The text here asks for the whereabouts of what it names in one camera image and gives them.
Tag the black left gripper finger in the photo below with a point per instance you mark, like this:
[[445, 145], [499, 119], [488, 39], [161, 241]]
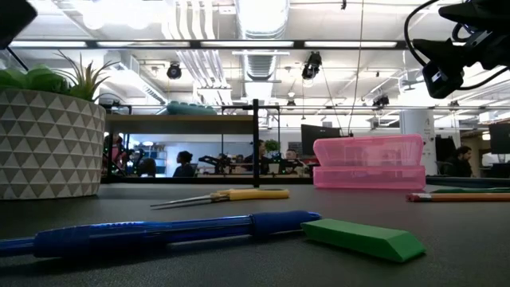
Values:
[[14, 20]]

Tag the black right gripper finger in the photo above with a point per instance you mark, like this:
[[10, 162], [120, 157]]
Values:
[[464, 11], [446, 53]]

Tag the green pen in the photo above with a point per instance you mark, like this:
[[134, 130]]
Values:
[[478, 190]]

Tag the orange pencil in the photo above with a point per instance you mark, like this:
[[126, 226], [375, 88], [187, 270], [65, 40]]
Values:
[[458, 197]]

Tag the pink translucent plastic pencil case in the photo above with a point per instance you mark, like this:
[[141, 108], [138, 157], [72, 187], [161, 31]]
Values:
[[368, 175]]

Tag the green wedge eraser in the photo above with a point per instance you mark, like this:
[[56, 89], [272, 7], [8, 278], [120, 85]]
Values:
[[366, 239]]

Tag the blue ballpoint pen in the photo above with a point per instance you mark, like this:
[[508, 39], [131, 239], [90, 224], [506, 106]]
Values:
[[159, 231]]

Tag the black background robot arm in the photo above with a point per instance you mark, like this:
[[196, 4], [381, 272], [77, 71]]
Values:
[[211, 160]]

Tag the green artificial succulent plant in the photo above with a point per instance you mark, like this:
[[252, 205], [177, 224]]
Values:
[[36, 79]]

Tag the black ceiling spotlight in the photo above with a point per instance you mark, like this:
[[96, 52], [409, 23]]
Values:
[[174, 71], [311, 65], [381, 101]]

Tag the black computer monitor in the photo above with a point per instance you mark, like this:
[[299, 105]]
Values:
[[445, 148], [318, 139], [501, 139]]

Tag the white triangle-patterned plant pot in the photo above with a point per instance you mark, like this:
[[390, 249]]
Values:
[[48, 147]]

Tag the wooden shelf black metal legs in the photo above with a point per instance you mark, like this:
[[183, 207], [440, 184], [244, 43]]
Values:
[[179, 123]]

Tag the small potted background plant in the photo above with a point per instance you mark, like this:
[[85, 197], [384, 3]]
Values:
[[272, 145]]

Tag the black table mat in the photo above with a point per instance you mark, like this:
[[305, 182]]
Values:
[[255, 263]]

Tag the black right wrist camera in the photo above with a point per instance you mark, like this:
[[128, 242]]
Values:
[[442, 81]]

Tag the black aluminium table frame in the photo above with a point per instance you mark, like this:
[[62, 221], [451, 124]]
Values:
[[299, 44]]

